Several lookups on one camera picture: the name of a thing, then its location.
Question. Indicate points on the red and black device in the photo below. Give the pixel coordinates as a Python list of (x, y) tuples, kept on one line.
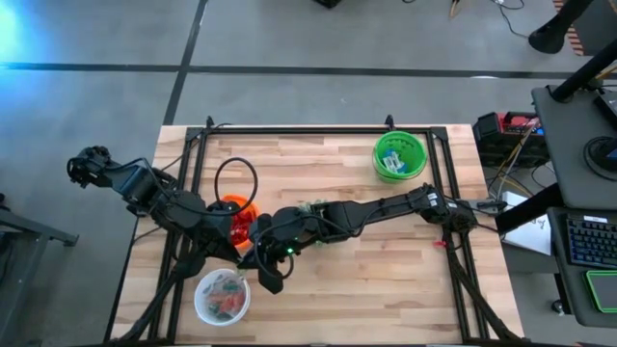
[(511, 130)]

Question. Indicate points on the orange pumpkin face bucket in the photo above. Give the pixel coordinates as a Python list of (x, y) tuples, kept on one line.
[(234, 198)]

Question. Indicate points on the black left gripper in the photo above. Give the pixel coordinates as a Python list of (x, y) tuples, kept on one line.
[(219, 226)]

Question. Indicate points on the black pole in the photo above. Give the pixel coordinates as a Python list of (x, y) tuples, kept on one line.
[(530, 208), (583, 72)]

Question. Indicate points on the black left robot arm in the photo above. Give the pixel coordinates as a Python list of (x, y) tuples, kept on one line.
[(140, 185)]

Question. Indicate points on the grey desk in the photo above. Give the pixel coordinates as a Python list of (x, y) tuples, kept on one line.
[(564, 159)]

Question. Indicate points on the black aluminium table frame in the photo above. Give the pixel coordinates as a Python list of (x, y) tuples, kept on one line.
[(313, 130)]

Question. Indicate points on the white plastic bowl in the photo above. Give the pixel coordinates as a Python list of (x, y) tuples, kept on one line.
[(202, 308)]

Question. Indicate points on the orange hard candy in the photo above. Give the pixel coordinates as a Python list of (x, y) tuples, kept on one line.
[(237, 303), (218, 304)]

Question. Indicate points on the black desktop device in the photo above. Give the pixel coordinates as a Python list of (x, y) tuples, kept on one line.
[(608, 108)]

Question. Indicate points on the black side bracket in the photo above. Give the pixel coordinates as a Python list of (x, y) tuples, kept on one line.
[(489, 206)]

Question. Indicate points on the white blue Hershey's bar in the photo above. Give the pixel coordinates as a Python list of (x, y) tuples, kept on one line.
[(389, 158), (399, 166)]

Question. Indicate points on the faux succulent in patterned pot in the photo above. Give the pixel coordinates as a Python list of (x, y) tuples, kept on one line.
[(325, 242)]

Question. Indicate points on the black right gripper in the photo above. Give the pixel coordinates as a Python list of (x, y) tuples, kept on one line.
[(284, 231)]

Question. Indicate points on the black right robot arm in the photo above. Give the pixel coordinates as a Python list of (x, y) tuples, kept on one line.
[(376, 212)]

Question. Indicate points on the green plastic bucket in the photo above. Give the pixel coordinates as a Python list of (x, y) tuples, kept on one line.
[(410, 142)]

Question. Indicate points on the white paper sheet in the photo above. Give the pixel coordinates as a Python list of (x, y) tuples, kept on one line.
[(530, 236)]

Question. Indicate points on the black pad with green edge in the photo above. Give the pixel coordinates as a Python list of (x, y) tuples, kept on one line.
[(605, 289)]

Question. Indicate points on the black stand foot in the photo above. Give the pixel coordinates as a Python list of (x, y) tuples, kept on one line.
[(549, 36)]

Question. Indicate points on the teal hard candy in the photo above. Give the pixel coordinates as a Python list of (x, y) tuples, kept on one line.
[(233, 289)]

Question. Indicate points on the red Skittles candy pack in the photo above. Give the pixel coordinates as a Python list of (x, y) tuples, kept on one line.
[(247, 218), (239, 233)]

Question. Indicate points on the grey metal stand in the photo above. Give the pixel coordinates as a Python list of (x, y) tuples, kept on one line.
[(29, 231)]

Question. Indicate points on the black keyboard with blue light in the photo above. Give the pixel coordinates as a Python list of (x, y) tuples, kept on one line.
[(590, 241)]

